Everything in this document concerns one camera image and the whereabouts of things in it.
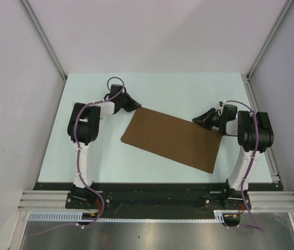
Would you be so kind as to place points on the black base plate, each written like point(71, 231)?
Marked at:
point(207, 196)

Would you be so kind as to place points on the brown cloth napkin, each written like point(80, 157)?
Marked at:
point(173, 138)

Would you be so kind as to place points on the aluminium frame post left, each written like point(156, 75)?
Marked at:
point(45, 42)

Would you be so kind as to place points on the aluminium frame post right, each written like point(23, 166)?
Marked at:
point(270, 37)

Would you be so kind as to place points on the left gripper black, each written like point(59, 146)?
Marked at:
point(132, 104)

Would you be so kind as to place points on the aluminium frame rail front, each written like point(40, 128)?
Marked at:
point(261, 201)

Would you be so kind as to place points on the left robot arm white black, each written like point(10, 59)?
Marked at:
point(83, 130)

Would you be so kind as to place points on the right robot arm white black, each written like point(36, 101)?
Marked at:
point(254, 134)

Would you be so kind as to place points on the aluminium frame post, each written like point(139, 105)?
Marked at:
point(270, 37)
point(45, 42)

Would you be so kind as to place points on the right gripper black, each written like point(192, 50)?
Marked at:
point(204, 120)

